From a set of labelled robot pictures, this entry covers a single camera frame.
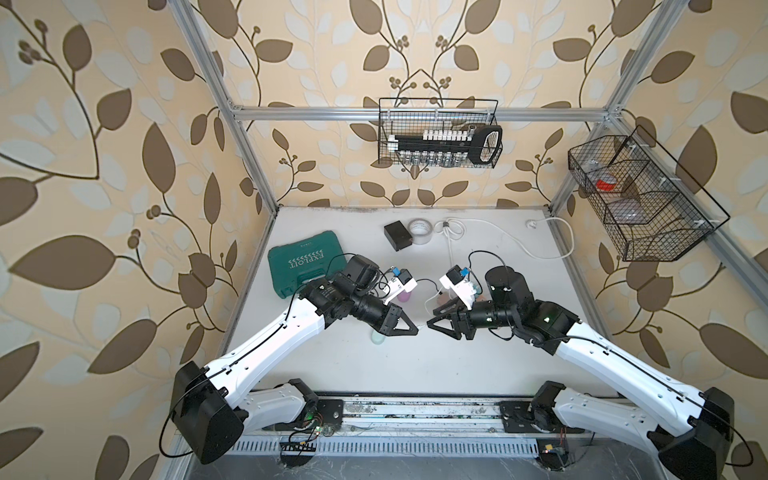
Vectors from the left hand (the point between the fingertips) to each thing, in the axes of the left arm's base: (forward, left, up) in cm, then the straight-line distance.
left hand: (411, 328), depth 66 cm
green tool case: (+30, +37, -18) cm, 51 cm away
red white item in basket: (+36, -53, +11) cm, 65 cm away
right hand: (+3, -5, -2) cm, 6 cm away
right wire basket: (+28, -60, +12) cm, 67 cm away
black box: (+44, +3, -20) cm, 48 cm away
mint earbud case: (+6, +9, -22) cm, 24 cm away
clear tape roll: (+48, -6, -21) cm, 53 cm away
